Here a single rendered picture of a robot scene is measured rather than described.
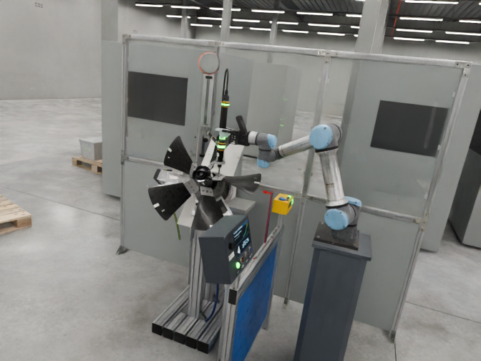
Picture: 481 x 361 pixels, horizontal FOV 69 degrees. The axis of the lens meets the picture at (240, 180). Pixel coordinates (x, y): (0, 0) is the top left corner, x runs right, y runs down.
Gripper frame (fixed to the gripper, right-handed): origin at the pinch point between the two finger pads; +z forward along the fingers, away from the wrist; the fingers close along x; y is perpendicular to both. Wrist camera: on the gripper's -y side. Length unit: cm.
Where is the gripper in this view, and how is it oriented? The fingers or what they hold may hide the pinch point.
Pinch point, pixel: (219, 128)
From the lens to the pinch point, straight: 210.6
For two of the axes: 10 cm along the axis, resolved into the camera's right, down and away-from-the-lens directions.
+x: 3.6, -2.3, 9.0
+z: -9.3, -2.1, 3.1
